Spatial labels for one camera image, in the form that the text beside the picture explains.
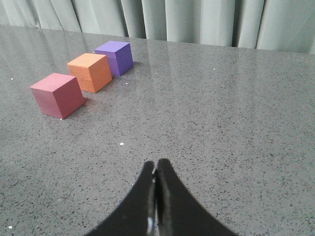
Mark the purple foam cube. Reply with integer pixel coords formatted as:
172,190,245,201
94,41,134,76

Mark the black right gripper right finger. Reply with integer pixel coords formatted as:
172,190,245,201
156,159,236,236

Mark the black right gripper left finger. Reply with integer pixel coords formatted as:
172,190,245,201
87,161,156,236

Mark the grey-green curtain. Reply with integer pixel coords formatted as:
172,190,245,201
0,0,315,54

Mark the pink foam cube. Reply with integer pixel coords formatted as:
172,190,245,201
30,73,85,118

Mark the orange foam cube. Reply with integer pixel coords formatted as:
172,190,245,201
67,53,112,93

